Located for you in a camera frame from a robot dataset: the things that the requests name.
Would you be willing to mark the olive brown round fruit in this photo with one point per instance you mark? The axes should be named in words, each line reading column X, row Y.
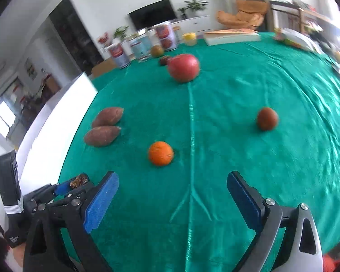
column 157, row 51

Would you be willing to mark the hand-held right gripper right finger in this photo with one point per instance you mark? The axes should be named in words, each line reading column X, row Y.
column 245, row 201

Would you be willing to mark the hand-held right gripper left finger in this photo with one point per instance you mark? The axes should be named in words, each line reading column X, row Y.
column 102, row 201

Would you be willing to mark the orange cloth bag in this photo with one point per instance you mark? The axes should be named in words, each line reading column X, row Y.
column 242, row 14

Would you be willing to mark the flat white box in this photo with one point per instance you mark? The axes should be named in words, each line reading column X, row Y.
column 231, row 37

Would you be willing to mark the black television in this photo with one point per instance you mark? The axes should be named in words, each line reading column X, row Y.
column 153, row 14

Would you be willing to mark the reddish brown round fruit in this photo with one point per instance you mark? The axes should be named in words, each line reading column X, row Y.
column 267, row 119

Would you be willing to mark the clear glass jar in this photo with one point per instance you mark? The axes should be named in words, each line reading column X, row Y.
column 140, row 48

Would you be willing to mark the brown dried date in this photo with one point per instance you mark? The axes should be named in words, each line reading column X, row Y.
column 164, row 60
column 78, row 180

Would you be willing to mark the dark cabinet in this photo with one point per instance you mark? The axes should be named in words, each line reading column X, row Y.
column 70, row 34

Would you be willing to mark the red flower decoration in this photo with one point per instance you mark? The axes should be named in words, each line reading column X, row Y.
column 103, row 38

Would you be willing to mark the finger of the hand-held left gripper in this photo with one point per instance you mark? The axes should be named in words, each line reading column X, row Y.
column 86, row 188
column 63, row 187

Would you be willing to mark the red apple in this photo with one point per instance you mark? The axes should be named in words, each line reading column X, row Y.
column 183, row 68

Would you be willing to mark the red cloth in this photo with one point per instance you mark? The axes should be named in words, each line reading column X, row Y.
column 330, row 263

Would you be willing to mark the window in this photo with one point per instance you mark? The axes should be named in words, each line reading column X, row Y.
column 2, row 116

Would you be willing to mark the brown sweet potato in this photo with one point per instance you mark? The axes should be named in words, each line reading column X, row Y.
column 107, row 116
column 102, row 136

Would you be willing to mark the colourful packet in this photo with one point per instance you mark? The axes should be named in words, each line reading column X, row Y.
column 294, row 38

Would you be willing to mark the white television cabinet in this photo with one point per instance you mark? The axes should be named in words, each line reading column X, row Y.
column 198, row 24

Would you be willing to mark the small green potted plant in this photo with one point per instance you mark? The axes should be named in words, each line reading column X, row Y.
column 182, row 12

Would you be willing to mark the small yellow lid jar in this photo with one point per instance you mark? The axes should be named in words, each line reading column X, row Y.
column 189, row 38

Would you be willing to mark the green tablecloth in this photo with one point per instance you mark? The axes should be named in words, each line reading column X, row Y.
column 215, row 147

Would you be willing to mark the orange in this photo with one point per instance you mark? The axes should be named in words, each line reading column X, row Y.
column 160, row 153

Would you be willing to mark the red label tin can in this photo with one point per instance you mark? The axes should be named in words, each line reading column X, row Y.
column 119, row 53
column 165, row 35

